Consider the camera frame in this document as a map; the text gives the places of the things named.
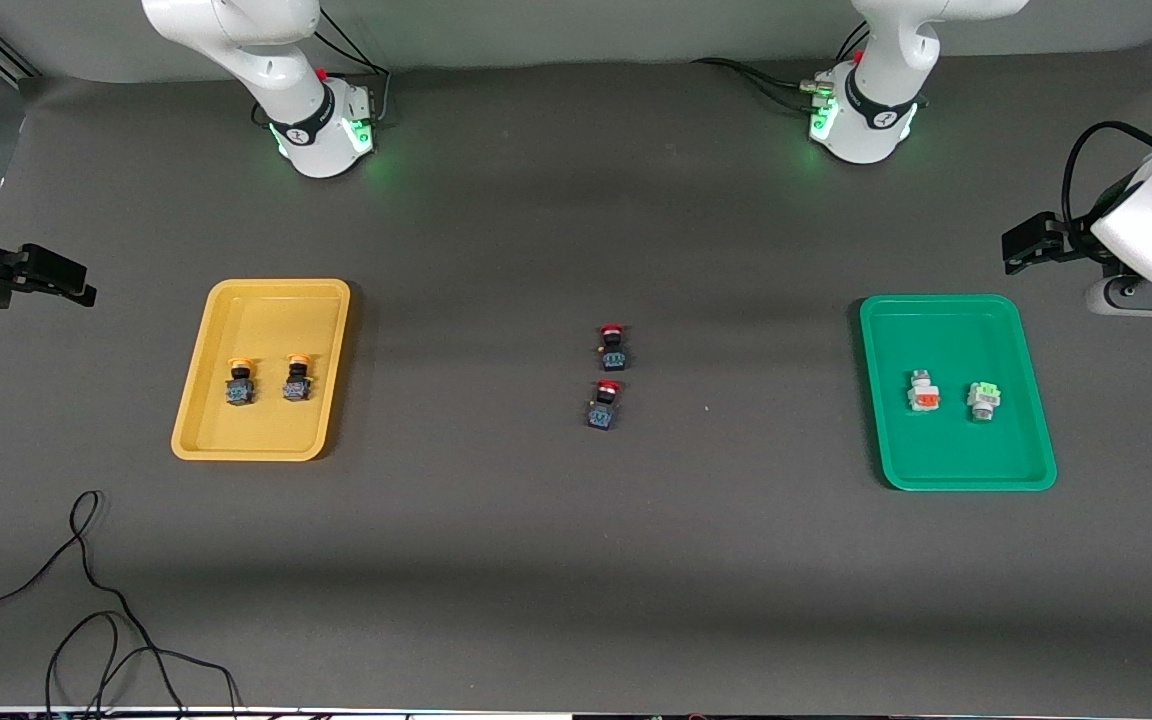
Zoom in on green plastic tray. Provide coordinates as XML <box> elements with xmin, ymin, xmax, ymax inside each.
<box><xmin>858</xmin><ymin>293</ymin><xmax>1058</xmax><ymax>492</ymax></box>

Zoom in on yellow plastic tray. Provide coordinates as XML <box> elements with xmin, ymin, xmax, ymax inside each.
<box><xmin>171</xmin><ymin>278</ymin><xmax>352</xmax><ymax>462</ymax></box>

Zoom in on dark gray table mat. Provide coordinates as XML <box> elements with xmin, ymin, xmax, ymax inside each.
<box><xmin>0</xmin><ymin>50</ymin><xmax>1152</xmax><ymax>717</ymax></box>

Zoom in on black aluminium rail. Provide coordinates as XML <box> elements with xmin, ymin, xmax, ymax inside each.
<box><xmin>0</xmin><ymin>15</ymin><xmax>39</xmax><ymax>83</ymax></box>

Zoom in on thin black loose cable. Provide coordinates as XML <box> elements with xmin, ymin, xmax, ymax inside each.
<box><xmin>0</xmin><ymin>490</ymin><xmax>242</xmax><ymax>720</ymax></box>

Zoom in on black left arm base cables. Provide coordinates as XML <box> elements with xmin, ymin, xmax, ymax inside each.
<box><xmin>691</xmin><ymin>20</ymin><xmax>872</xmax><ymax>113</ymax></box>

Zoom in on black arm base cables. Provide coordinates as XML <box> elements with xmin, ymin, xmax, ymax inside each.
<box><xmin>311</xmin><ymin>5</ymin><xmax>393</xmax><ymax>127</ymax></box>
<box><xmin>691</xmin><ymin>20</ymin><xmax>872</xmax><ymax>113</ymax></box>

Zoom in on black right arm base cables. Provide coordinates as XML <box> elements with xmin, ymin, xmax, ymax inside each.
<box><xmin>311</xmin><ymin>5</ymin><xmax>393</xmax><ymax>127</ymax></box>

